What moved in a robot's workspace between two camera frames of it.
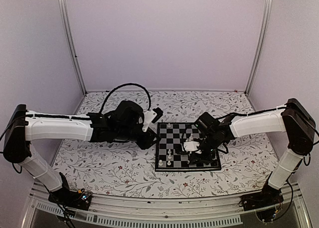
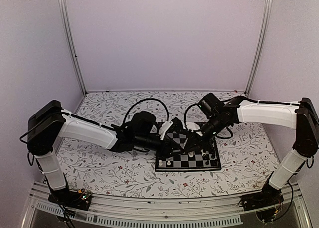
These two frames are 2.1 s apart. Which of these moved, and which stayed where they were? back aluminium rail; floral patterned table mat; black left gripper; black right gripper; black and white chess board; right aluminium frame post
Moved: black right gripper; black left gripper
Stayed: floral patterned table mat; back aluminium rail; right aluminium frame post; black and white chess board
